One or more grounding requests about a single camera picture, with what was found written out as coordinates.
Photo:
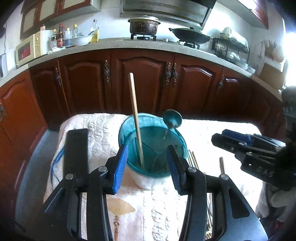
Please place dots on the white plastic bag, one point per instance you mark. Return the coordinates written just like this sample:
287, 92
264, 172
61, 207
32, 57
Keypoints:
227, 32

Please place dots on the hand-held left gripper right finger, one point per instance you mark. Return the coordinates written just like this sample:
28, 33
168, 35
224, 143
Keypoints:
174, 171

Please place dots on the black wok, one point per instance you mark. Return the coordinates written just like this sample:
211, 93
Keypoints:
189, 36

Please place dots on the red brown wall cabinet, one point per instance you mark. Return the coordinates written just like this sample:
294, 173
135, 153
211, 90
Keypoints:
259, 11

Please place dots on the yellow microwave oven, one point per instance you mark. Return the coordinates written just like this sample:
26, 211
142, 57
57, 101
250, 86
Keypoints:
34, 45

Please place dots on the wall chopstick holder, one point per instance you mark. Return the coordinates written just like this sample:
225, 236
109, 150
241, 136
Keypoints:
269, 48

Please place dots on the clear bottle yellow cap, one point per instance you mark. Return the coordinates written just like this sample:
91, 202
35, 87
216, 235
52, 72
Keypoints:
75, 32

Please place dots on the small jar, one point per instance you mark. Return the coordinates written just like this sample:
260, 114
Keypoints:
43, 27

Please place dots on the teal white utensil holder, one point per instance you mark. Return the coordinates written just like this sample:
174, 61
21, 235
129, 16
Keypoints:
152, 143

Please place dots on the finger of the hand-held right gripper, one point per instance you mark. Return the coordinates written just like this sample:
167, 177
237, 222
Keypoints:
222, 141
235, 135

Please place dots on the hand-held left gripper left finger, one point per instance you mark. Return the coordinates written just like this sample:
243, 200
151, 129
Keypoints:
120, 169

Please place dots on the grey stone countertop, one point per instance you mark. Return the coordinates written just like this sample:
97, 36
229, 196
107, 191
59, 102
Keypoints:
115, 45

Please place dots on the gas stove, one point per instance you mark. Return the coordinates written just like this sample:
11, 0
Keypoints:
143, 37

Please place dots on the steel range hood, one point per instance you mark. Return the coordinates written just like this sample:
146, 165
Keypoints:
161, 9

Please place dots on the dark cooking pot with lid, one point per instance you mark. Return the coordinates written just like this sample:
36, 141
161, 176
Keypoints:
143, 26

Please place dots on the stack of white dishes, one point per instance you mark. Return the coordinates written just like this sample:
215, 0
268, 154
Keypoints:
240, 66

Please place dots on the wooden cutting board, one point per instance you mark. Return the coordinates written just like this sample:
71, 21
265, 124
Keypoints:
270, 74

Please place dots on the white quilted cloth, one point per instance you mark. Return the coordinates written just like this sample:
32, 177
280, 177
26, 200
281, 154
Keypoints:
92, 139

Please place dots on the brown base cabinets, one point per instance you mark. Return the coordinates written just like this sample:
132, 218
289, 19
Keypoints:
143, 76

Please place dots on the dark sauce bottle red label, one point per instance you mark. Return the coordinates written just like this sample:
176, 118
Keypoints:
60, 38

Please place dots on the white bowl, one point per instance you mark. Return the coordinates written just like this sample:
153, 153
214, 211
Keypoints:
79, 41

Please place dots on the dark glass bottle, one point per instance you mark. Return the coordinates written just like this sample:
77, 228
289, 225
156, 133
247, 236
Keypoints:
53, 39

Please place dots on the light wooden chopstick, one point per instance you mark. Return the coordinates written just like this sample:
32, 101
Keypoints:
191, 160
135, 109

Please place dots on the cooking oil bottle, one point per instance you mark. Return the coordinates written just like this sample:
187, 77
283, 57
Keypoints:
95, 34

